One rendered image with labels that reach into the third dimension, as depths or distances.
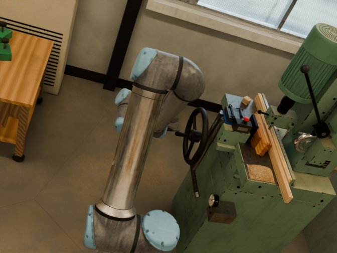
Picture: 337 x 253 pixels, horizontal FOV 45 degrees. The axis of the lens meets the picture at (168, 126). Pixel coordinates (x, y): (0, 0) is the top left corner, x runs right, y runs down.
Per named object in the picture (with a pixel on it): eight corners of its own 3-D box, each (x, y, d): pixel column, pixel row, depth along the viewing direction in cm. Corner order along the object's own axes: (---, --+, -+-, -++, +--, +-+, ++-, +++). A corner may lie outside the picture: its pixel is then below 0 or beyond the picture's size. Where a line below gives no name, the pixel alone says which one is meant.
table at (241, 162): (204, 97, 222) (208, 89, 218) (254, 108, 230) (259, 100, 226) (222, 185, 178) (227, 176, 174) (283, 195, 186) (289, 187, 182)
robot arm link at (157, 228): (168, 271, 153) (183, 248, 142) (124, 263, 150) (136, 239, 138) (168, 235, 165) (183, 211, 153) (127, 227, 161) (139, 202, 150)
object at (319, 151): (303, 149, 196) (316, 132, 188) (315, 151, 198) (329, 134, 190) (309, 164, 189) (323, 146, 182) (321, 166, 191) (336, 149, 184)
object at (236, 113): (222, 111, 197) (226, 102, 193) (242, 115, 200) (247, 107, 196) (226, 130, 187) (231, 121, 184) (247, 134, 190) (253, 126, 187)
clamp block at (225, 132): (212, 122, 203) (219, 108, 198) (236, 127, 207) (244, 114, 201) (217, 143, 193) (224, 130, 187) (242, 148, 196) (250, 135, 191)
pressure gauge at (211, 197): (206, 200, 200) (212, 191, 195) (213, 202, 201) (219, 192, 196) (207, 211, 195) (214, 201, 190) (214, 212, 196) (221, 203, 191)
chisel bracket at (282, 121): (261, 117, 200) (270, 104, 194) (286, 122, 203) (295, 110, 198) (265, 127, 194) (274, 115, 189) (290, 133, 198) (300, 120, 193)
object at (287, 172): (254, 99, 225) (258, 93, 222) (257, 100, 225) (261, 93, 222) (282, 185, 182) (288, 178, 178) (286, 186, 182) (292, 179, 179)
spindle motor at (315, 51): (273, 76, 189) (309, 17, 169) (305, 84, 194) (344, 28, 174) (283, 100, 176) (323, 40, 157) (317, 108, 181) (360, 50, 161)
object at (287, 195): (256, 115, 214) (259, 110, 212) (259, 116, 215) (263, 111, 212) (284, 202, 174) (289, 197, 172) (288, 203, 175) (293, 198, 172)
